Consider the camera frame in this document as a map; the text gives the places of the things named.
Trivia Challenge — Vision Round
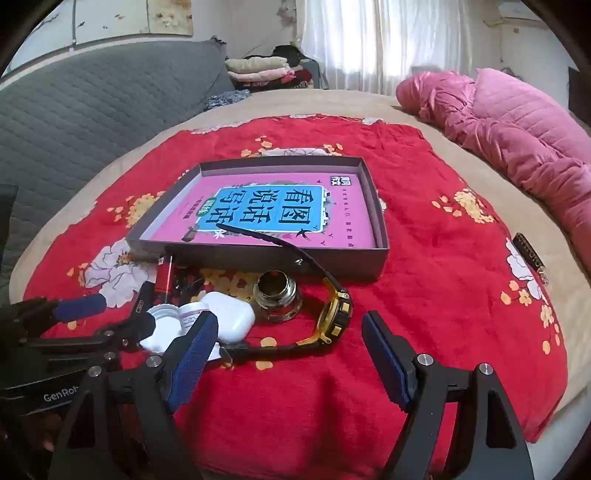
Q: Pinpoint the white curtain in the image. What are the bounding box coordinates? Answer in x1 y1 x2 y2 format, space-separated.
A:
300 0 481 95

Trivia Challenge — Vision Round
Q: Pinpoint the black hair claw clip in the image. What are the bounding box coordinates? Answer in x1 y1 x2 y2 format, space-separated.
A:
174 267 208 298

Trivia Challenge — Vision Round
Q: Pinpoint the white earbuds case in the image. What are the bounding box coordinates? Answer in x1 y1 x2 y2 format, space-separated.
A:
201 292 256 343

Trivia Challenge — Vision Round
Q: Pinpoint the red lighter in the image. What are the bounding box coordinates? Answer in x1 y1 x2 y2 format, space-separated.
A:
154 256 178 305

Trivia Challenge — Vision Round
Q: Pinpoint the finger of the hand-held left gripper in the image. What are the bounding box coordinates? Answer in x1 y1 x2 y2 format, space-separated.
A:
23 314 157 370
7 294 108 340

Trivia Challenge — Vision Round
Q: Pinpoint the beige folded garment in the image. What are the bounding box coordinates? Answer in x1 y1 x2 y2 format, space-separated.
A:
225 56 289 72

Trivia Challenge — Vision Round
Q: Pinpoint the beige bed sheet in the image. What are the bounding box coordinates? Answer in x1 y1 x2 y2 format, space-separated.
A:
9 88 591 462

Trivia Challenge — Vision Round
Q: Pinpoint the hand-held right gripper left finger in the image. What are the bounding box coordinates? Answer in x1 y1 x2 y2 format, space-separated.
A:
48 310 220 480

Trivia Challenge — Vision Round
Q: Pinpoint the black and yellow wristwatch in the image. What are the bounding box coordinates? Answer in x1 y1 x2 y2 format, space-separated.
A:
216 222 354 365

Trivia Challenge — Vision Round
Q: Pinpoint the black gold patterned case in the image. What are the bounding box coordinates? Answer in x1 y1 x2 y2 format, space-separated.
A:
513 233 548 283

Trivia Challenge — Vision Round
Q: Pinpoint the small glass jar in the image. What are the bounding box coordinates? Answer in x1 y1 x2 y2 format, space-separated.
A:
252 271 303 324

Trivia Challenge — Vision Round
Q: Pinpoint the pink quilted duvet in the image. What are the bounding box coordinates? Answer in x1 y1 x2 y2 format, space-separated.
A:
396 68 591 278

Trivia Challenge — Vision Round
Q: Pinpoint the dark red patterned garment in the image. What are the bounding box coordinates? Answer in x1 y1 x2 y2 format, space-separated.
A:
270 62 324 90

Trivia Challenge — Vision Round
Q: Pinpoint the red floral blanket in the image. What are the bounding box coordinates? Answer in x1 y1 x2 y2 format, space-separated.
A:
23 115 568 480

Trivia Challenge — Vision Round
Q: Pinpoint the pink and blue book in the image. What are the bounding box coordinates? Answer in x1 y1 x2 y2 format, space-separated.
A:
141 173 376 250

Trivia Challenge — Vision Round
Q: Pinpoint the grey cardboard box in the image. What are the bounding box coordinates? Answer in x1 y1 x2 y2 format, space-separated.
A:
126 156 391 283

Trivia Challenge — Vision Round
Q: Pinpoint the white ribbed bottle cap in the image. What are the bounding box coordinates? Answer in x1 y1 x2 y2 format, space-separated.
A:
139 305 185 354

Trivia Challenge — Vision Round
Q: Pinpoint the blue patterned cloth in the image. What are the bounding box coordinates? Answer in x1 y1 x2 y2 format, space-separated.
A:
204 89 252 112

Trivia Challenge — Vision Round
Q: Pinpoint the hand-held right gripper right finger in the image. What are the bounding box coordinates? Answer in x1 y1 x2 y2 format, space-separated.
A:
361 310 536 480

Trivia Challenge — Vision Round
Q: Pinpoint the white pill bottle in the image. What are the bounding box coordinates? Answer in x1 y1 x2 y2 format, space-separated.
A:
178 301 222 361

